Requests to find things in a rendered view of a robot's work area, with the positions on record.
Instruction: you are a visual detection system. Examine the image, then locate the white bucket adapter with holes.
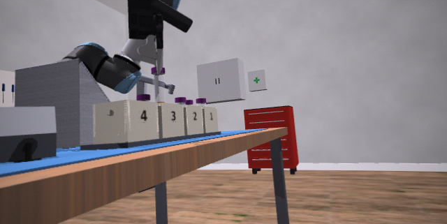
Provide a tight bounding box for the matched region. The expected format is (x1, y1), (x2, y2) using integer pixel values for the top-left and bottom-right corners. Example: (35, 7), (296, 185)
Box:
(183, 105), (204, 135)
(202, 107), (219, 133)
(158, 103), (184, 138)

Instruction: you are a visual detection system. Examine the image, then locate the blue mat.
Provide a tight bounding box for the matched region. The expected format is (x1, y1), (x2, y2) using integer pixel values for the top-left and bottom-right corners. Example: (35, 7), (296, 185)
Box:
(0, 128), (268, 177)

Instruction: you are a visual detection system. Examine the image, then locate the centrifuge tube with purple cap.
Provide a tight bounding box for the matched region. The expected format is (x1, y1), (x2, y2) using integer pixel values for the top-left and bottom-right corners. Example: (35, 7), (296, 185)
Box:
(175, 97), (186, 105)

